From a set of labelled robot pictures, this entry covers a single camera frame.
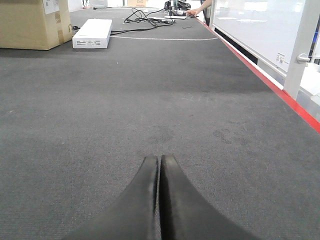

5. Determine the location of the distant person hand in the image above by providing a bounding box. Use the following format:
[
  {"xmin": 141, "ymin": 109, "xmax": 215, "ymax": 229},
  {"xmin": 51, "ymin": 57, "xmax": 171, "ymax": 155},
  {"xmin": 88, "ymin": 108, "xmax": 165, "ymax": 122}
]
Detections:
[{"xmin": 185, "ymin": 8, "xmax": 202, "ymax": 17}]

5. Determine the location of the large cardboard box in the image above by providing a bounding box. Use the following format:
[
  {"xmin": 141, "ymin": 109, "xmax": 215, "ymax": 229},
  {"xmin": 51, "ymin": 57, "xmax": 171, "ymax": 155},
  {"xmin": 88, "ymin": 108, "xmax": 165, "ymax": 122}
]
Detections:
[{"xmin": 0, "ymin": 0, "xmax": 73, "ymax": 50}]

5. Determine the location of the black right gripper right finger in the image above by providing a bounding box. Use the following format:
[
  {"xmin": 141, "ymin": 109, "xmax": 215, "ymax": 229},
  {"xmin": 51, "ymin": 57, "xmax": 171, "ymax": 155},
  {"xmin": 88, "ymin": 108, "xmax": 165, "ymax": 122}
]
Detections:
[{"xmin": 159, "ymin": 155, "xmax": 257, "ymax": 240}]

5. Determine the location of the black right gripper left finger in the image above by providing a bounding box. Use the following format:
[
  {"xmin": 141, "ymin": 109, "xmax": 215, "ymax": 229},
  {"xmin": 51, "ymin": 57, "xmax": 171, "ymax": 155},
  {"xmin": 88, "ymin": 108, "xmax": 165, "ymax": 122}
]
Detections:
[{"xmin": 64, "ymin": 155, "xmax": 159, "ymax": 240}]

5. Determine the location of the white flat carton box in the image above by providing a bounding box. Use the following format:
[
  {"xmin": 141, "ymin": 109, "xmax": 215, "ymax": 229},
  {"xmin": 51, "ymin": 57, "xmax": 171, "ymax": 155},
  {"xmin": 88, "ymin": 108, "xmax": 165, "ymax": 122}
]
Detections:
[{"xmin": 72, "ymin": 19, "xmax": 113, "ymax": 49}]

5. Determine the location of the white panel frame post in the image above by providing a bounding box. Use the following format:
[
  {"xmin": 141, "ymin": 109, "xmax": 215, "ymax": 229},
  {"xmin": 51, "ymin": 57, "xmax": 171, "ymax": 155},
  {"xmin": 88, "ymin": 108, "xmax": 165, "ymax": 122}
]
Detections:
[{"xmin": 283, "ymin": 0, "xmax": 320, "ymax": 99}]

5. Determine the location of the black cable bundle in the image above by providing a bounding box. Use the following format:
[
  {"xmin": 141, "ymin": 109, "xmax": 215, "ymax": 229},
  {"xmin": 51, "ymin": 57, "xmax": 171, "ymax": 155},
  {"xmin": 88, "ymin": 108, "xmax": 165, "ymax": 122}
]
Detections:
[{"xmin": 110, "ymin": 7, "xmax": 176, "ymax": 34}]

